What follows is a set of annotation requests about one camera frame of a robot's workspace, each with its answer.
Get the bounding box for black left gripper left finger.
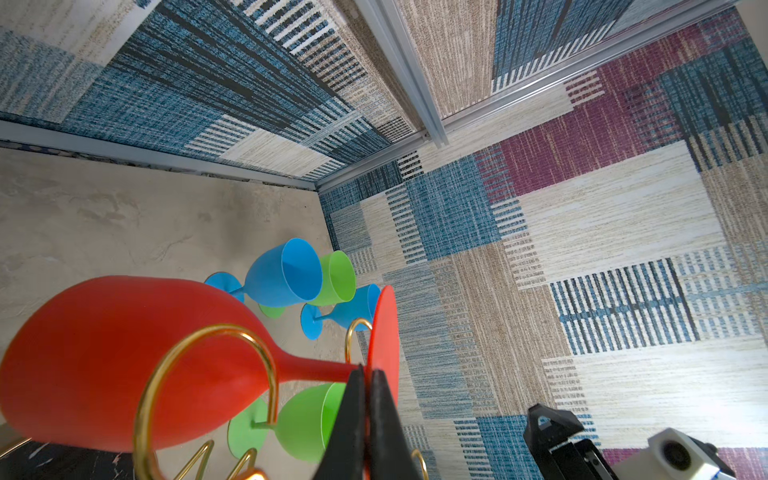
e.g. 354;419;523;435
313;366;366;480

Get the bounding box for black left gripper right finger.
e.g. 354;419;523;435
367;370;422;480

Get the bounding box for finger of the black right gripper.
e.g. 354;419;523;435
523;403;618;480

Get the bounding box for green wine glass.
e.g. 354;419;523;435
287;250;357;307
227;383;346;463

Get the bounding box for blue front wine glass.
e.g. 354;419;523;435
300;284;381;340

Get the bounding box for blue wine glass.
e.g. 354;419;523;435
300;284;381;340
204;238;323;310

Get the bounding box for green front wine glass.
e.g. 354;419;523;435
287;250;357;307

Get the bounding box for red wine glass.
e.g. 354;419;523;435
0;275;401;454

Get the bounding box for gold wine glass rack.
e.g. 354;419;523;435
0;316;430;480

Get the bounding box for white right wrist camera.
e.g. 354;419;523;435
611;428;736;480

